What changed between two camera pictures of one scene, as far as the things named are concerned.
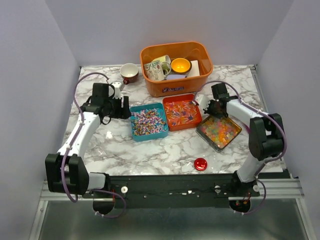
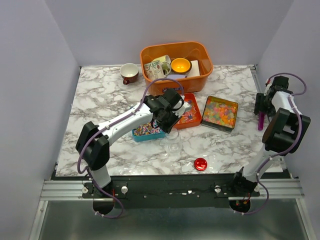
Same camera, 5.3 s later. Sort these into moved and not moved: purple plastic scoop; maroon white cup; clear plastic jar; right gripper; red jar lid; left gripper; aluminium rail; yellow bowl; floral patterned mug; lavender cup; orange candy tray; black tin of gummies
Moved: left gripper; clear plastic jar; black tin of gummies; right gripper; purple plastic scoop
Not moved: maroon white cup; floral patterned mug; orange candy tray; lavender cup; yellow bowl; red jar lid; aluminium rail
